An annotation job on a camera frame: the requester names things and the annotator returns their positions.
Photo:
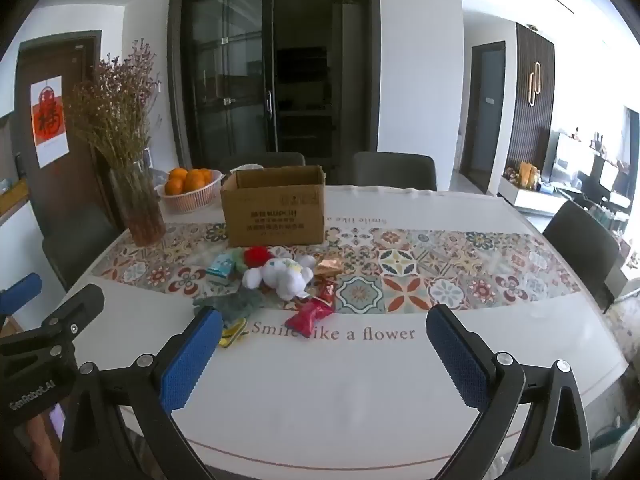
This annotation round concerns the gold foil wrapper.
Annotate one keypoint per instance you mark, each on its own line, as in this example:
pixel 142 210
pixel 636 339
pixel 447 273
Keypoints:
pixel 327 266

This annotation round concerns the dark interior door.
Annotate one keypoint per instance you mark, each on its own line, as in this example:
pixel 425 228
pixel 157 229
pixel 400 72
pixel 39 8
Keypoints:
pixel 482 115

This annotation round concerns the red candy wrapper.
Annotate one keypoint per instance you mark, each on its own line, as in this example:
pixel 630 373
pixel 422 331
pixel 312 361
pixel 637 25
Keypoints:
pixel 310 315

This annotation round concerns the brown cardboard box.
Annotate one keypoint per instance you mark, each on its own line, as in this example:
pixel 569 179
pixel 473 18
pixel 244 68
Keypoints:
pixel 272 210

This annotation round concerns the white plastic bag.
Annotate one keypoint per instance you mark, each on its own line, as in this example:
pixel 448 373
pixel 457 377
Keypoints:
pixel 247 166

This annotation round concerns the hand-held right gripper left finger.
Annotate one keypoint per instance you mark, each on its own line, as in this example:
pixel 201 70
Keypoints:
pixel 192 357

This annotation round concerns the dark slatted wall panel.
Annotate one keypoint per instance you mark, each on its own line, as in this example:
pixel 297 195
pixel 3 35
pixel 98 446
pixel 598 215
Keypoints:
pixel 520 130

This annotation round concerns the glass vase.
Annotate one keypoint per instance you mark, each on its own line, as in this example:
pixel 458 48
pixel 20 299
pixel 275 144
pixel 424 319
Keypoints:
pixel 140 210

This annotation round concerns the yellow striped wrapper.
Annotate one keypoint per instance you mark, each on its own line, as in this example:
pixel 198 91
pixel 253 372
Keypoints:
pixel 233 336

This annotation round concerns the red white door poster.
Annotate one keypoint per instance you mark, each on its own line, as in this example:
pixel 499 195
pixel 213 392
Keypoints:
pixel 49 120

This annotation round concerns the red green plush toy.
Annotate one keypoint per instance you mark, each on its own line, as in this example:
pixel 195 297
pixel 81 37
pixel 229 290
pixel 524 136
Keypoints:
pixel 257 255

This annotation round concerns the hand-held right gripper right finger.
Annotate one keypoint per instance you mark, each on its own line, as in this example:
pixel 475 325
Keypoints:
pixel 457 360

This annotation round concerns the brown wooden door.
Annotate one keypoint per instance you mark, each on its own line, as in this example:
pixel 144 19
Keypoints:
pixel 80 75

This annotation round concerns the orange fruit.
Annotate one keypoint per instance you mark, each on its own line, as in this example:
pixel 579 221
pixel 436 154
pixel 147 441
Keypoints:
pixel 195 181
pixel 176 186
pixel 207 176
pixel 178 173

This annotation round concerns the dark glass sliding door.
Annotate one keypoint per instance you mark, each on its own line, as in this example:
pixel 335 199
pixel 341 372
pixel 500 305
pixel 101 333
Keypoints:
pixel 240 70

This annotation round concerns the dried flower bunch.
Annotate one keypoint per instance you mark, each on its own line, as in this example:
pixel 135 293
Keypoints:
pixel 117 105

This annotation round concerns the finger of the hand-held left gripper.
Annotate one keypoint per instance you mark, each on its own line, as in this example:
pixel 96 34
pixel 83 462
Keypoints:
pixel 75 307
pixel 20 292

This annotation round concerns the orange bag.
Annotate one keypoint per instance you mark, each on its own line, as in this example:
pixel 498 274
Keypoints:
pixel 527 175

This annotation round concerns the gold wall ornament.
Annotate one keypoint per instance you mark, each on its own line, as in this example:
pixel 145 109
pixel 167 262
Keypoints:
pixel 534 85

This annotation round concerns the white plastic fruit basket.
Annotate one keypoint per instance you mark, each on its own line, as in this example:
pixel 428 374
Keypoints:
pixel 192 202

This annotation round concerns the blue packet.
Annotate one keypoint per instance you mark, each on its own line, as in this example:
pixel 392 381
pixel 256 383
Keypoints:
pixel 220 266

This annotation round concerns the white plush toy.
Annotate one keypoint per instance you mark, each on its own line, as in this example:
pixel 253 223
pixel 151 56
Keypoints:
pixel 280 275

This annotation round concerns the white low cabinet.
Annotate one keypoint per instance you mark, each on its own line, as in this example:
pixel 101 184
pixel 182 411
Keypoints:
pixel 530 199

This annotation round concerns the dark grey dining chair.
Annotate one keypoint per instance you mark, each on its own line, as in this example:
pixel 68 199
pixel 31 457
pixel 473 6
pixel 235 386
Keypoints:
pixel 75 250
pixel 582 245
pixel 392 170

